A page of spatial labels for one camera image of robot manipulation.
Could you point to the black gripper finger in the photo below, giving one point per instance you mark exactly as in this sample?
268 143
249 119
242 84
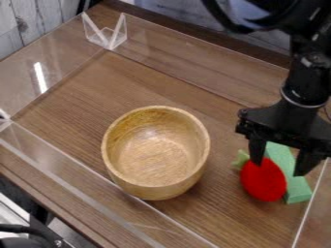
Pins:
307 161
256 147

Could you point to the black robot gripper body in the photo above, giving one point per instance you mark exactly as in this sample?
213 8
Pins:
287 124

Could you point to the red plush strawberry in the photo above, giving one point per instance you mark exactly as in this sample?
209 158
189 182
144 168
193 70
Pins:
263 181

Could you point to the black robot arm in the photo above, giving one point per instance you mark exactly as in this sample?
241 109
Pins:
304 20

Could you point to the green rectangular block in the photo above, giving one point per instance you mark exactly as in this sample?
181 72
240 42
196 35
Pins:
297 188

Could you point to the wooden bowl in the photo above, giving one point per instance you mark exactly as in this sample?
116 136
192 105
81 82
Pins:
154 150

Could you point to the black stand lower left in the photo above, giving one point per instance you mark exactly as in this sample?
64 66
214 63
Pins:
28 226

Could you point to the clear acrylic tray enclosure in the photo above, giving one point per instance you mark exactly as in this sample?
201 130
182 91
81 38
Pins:
64 88

